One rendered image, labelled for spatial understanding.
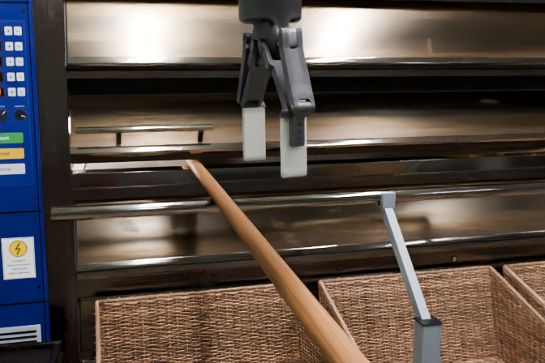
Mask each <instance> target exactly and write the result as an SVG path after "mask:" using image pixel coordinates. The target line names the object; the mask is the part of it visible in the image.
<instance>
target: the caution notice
mask: <svg viewBox="0 0 545 363"><path fill-rule="evenodd" d="M2 263H3V275H4V280H10V279H21V278H32V277H36V268H35V254H34V240H33V237H16V238H3V239H2Z"/></svg>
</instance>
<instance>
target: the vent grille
mask: <svg viewBox="0 0 545 363"><path fill-rule="evenodd" d="M33 342H41V325H31V326H21V327H5V328H0V345H3V344H22V343H33Z"/></svg>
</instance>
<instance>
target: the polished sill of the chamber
mask: <svg viewBox="0 0 545 363"><path fill-rule="evenodd" d="M204 167H205V168H206V169H207V170H208V172H209V173H210V174H211V175H212V177H213V178H214V179H215V180H216V181H217V182H246V181H263V180H281V179H299V178H317V177H352V176H369V175H387V174H404V173H439V172H456V171H475V170H493V169H527V168H545V152H518V153H496V154H476V155H455V156H415V157H393V158H373V159H352V160H312V161H307V175H306V176H305V177H286V178H283V177H281V162H270V163H250V164H209V165H204ZM194 183H200V181H199V179H198V178H197V177H196V175H195V174H194V173H193V172H192V170H191V168H190V167H189V166H168V167H147V168H126V169H85V170H72V173H71V188H72V189H88V188H106V187H124V186H159V185H176V184H194Z"/></svg>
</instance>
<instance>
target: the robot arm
mask: <svg viewBox="0 0 545 363"><path fill-rule="evenodd" d="M238 18H239V21H240V22H241V23H246V24H252V25H253V29H252V33H244V34H243V37H242V38H243V49H242V62H241V69H240V76H239V81H238V94H237V102H238V103H241V106H242V147H243V160H244V161H252V160H265V159H266V151H265V108H266V106H265V103H264V101H263V98H264V93H265V90H266V87H267V84H268V79H269V76H270V73H272V76H273V80H274V83H275V85H276V88H277V93H278V96H279V98H280V101H281V106H282V108H283V109H282V110H281V112H280V114H279V115H280V116H279V118H280V139H281V177H283V178H286V177H305V176H306V175H307V116H308V114H309V113H314V112H315V101H314V96H313V93H312V89H311V81H310V77H309V74H308V69H307V62H306V58H305V53H304V50H303V30H302V29H301V28H290V26H289V23H297V22H299V21H300V20H301V18H302V0H238Z"/></svg>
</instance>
